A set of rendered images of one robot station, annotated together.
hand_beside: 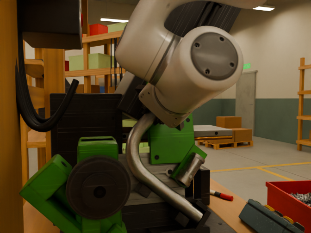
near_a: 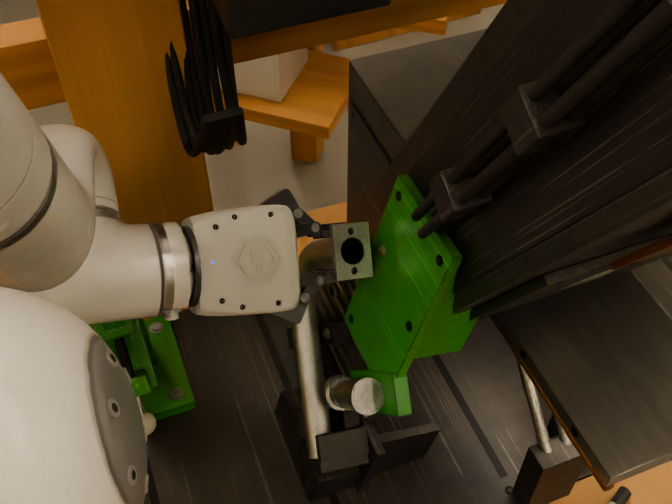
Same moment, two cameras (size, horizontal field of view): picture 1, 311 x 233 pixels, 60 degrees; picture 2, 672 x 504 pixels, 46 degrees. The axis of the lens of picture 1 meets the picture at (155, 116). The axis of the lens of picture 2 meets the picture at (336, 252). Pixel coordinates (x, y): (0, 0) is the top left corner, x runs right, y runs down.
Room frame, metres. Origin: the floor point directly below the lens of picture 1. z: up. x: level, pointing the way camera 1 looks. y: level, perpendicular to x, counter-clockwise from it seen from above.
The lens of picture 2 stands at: (0.55, -0.52, 1.78)
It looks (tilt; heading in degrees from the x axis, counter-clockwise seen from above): 48 degrees down; 82
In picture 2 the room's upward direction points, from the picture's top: straight up
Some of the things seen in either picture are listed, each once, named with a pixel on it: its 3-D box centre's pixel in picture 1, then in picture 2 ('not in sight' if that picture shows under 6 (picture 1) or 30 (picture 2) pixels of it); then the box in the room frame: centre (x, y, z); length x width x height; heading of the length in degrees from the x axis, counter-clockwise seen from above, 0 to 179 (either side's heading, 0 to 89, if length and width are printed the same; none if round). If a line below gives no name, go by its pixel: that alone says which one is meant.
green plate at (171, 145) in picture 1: (167, 119); (424, 283); (0.70, -0.03, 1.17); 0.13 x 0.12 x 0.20; 14
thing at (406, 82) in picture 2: (88, 149); (477, 182); (0.83, 0.21, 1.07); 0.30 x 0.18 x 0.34; 14
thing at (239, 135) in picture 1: (225, 131); not in sight; (7.10, -1.85, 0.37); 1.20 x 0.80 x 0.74; 115
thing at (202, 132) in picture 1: (164, 133); (564, 301); (0.86, -0.03, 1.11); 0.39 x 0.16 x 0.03; 104
